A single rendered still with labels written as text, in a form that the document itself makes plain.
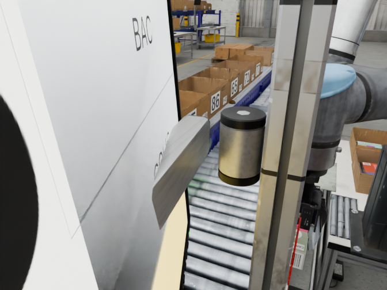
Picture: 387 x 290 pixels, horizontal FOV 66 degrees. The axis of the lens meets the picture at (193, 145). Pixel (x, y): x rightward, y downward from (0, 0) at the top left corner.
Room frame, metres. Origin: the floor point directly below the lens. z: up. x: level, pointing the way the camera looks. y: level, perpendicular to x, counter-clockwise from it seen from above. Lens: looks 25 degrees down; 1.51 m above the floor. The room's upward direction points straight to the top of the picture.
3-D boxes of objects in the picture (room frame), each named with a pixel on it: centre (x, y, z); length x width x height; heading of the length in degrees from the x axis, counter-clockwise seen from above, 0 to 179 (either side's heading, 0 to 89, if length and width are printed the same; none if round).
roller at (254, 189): (1.21, -0.21, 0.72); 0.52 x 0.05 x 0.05; 66
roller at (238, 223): (0.98, -0.11, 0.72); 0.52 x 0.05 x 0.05; 66
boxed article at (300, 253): (0.51, -0.22, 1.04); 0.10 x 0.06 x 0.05; 155
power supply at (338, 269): (1.37, -0.90, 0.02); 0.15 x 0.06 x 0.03; 156
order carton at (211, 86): (1.94, -0.03, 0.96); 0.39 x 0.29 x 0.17; 156
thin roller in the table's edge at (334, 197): (0.99, -0.57, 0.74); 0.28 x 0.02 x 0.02; 156
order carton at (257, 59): (3.02, -0.50, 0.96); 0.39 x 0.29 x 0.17; 157
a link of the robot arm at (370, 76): (0.53, -0.31, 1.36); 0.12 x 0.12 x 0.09; 19
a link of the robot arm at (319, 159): (0.49, -0.21, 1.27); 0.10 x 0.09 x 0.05; 65
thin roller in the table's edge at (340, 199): (0.98, -0.59, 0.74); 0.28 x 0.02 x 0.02; 156
